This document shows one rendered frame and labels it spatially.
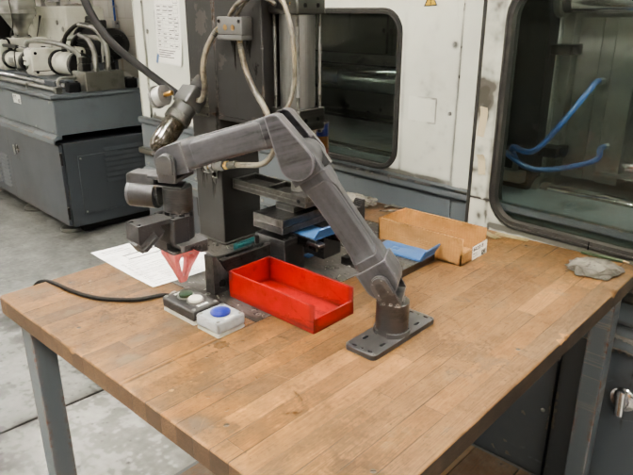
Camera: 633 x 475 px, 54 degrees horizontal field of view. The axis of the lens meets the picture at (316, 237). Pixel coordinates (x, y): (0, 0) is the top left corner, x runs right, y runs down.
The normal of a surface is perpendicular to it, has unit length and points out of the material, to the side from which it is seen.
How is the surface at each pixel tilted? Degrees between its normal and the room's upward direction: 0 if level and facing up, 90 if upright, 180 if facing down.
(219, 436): 0
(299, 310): 90
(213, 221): 90
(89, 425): 0
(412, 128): 90
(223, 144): 87
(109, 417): 0
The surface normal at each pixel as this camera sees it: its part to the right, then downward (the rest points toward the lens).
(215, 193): -0.68, 0.25
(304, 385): 0.00, -0.94
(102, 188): 0.69, 0.25
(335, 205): -0.21, 0.32
